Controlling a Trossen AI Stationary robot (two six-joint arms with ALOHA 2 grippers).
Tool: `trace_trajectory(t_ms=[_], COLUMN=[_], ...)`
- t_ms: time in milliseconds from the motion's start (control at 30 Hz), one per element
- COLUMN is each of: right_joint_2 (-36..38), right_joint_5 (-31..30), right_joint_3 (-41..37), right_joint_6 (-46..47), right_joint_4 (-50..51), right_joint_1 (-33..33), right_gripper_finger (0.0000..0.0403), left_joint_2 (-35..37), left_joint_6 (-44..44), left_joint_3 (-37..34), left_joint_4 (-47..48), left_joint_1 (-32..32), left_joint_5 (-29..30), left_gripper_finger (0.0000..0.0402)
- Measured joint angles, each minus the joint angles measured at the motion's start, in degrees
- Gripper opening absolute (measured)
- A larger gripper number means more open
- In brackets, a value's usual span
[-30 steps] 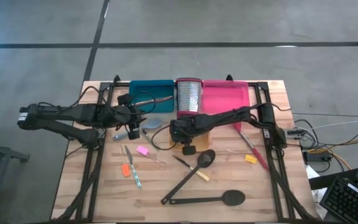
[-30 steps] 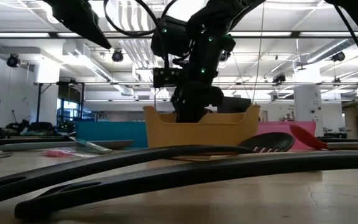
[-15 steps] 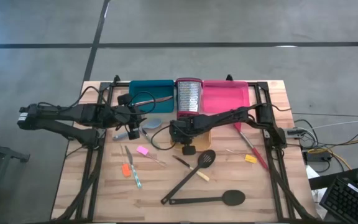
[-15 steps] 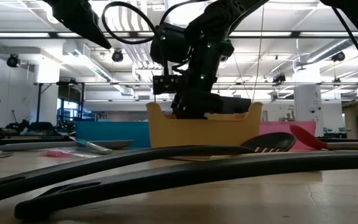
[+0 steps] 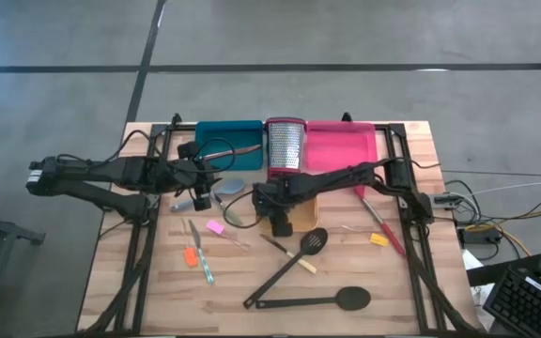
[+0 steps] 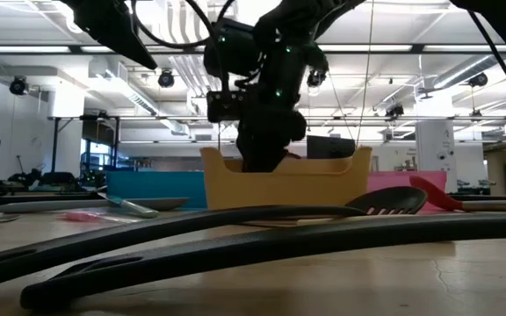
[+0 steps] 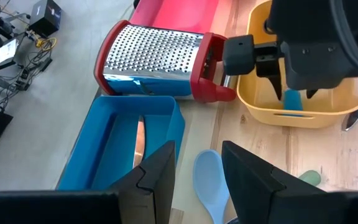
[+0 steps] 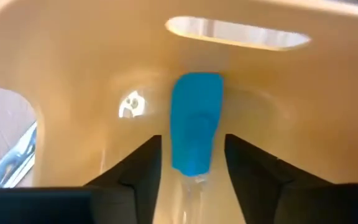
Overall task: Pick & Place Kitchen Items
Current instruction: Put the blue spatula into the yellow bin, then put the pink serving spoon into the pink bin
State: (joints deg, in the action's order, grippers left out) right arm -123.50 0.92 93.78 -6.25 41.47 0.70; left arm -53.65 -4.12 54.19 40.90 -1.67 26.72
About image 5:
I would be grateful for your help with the black aluminium mounting frame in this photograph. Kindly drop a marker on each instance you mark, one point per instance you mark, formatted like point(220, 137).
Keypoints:
point(159, 129)

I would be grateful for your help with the black power strip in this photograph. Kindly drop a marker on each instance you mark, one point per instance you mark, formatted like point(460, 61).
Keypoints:
point(479, 236)

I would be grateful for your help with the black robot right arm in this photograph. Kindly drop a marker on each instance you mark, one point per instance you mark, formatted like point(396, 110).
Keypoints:
point(336, 180)

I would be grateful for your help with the yellow-headed clear pick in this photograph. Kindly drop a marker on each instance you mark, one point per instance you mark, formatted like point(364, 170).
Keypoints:
point(379, 240)

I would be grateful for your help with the black metal stand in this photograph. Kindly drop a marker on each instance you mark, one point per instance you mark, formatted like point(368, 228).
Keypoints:
point(12, 230)

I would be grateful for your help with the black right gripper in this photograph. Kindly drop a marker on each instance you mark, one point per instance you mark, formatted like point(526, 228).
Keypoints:
point(282, 199)

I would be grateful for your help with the black side desk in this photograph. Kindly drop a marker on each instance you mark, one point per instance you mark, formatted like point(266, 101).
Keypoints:
point(496, 274)

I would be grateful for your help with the black keyboard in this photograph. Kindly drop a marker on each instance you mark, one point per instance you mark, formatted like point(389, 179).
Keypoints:
point(529, 305)

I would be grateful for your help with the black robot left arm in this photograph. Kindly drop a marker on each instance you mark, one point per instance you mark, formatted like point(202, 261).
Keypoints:
point(111, 171)

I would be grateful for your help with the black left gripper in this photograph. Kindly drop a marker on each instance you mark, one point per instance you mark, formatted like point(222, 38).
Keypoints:
point(179, 177)

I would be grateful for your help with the yellow plastic bin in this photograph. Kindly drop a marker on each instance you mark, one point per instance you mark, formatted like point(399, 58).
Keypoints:
point(305, 216)

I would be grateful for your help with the pink plastic bin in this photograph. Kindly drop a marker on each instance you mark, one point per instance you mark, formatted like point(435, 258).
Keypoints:
point(341, 145)

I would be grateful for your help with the white paper sheets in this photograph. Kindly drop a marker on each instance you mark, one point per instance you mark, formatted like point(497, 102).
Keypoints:
point(472, 263)

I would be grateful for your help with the black slotted spatula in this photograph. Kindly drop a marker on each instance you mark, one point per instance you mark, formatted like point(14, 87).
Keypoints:
point(307, 250)

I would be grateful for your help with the teal plastic bin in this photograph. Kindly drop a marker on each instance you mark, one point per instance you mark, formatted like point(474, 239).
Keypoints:
point(223, 129)

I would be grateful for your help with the black solid spoon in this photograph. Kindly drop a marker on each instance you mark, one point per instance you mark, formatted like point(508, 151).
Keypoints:
point(352, 298)

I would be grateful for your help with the red box grater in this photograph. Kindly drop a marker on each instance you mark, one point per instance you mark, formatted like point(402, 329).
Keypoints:
point(285, 145)

